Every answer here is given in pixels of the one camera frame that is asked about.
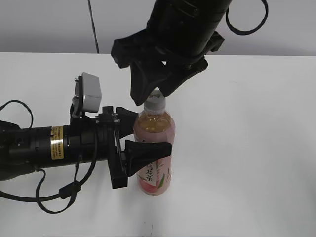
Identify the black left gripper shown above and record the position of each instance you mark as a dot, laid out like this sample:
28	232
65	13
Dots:
97	139

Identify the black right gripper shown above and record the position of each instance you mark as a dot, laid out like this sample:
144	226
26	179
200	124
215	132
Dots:
164	59

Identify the pink peach tea bottle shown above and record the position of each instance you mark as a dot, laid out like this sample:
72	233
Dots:
154	126

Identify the white bottle cap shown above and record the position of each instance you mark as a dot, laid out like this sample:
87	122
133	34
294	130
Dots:
155	101

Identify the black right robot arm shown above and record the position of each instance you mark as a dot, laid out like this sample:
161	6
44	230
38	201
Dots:
201	14

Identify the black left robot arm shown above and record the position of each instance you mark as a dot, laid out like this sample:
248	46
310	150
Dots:
24	150

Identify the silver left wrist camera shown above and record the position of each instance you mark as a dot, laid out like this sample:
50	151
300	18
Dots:
88	95

